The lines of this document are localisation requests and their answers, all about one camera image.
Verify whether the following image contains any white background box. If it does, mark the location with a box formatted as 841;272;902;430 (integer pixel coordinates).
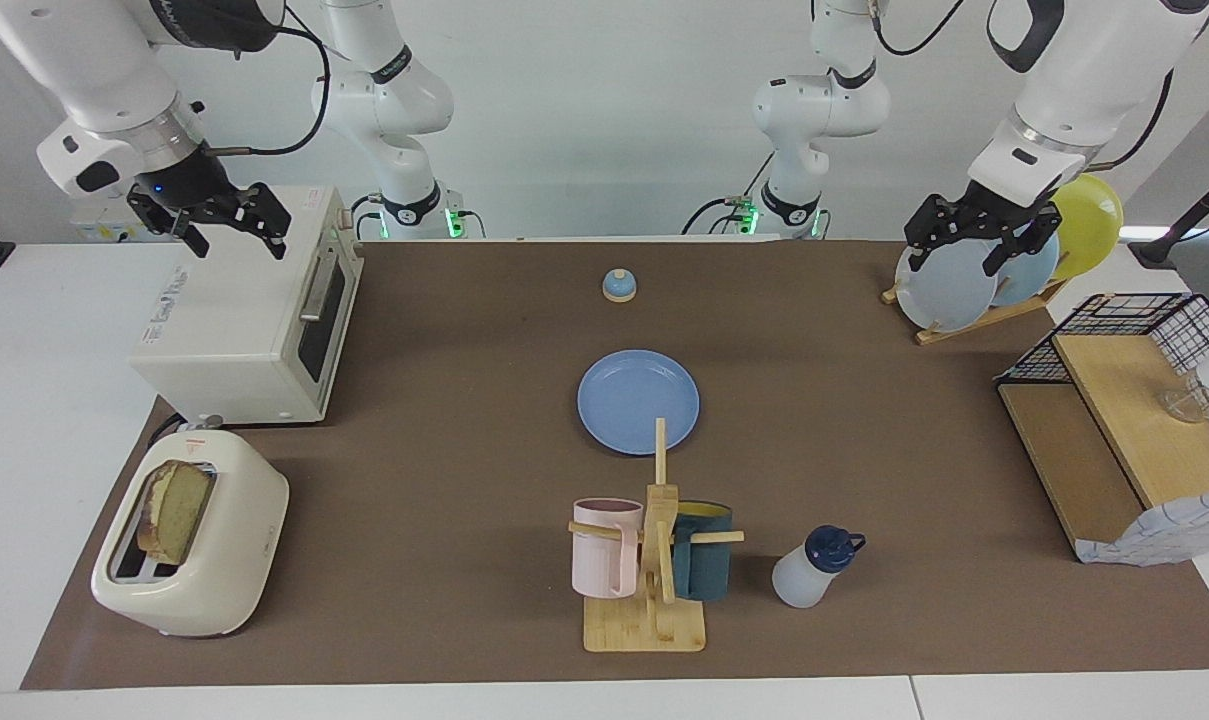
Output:
69;193;165;244

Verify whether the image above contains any wooden mug tree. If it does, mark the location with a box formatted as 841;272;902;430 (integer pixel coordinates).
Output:
568;418;746;654

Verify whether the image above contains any pink mug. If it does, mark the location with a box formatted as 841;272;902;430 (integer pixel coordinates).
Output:
572;498;645;600

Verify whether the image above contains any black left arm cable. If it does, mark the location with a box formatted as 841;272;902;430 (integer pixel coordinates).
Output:
869;0;1177;173

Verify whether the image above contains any blue dinner plate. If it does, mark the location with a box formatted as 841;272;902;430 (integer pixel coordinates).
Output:
577;349;701;457

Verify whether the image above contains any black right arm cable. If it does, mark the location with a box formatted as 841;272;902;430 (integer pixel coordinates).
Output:
207;22;332;158

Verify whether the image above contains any blue white patterned cloth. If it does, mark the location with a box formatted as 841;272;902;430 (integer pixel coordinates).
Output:
1074;490;1209;568

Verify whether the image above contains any cream pop-up toaster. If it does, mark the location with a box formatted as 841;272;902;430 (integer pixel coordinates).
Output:
91;428;291;639

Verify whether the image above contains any black stand pole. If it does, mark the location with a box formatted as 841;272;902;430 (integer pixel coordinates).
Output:
1129;160;1209;269

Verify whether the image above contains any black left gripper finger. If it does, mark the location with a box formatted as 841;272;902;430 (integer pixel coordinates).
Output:
984;210;1062;278
904;195;955;273

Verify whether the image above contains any black right base cable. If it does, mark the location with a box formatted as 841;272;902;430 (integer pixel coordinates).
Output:
349;190;390;241

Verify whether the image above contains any brown table mat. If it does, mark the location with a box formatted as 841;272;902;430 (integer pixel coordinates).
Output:
19;238;1209;691

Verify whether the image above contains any wooden plate rack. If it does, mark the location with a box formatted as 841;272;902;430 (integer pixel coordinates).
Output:
882;275;1070;347

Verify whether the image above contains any toast bread slice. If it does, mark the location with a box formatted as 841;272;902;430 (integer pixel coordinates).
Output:
136;460;217;566

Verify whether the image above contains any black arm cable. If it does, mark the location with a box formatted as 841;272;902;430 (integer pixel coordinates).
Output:
207;22;332;158
869;0;1177;173

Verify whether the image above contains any yellow plate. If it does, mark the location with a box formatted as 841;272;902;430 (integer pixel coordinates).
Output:
1049;172;1125;281

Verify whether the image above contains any white toaster oven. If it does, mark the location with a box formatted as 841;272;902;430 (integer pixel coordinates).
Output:
129;185;365;426

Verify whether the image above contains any black left base cable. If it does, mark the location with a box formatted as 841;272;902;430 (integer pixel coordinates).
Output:
682;150;777;239

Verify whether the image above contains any clear glass cup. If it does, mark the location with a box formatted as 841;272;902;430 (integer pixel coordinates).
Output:
1157;380;1209;426

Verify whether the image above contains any light blue plate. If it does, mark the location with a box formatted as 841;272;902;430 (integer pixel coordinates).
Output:
994;235;1061;307

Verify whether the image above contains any wooden shelf with wire basket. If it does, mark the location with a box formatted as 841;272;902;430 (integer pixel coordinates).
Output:
994;292;1209;566

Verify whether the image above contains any white seasoning bottle blue cap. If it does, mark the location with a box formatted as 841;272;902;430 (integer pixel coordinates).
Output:
771;525;867;609

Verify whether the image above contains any teal mug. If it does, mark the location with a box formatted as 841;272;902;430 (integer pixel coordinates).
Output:
670;500;735;603

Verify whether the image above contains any black base cable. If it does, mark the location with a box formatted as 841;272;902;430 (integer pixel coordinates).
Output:
349;190;390;241
682;150;777;239

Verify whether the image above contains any grey-blue plate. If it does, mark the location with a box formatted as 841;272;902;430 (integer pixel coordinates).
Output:
894;235;999;333

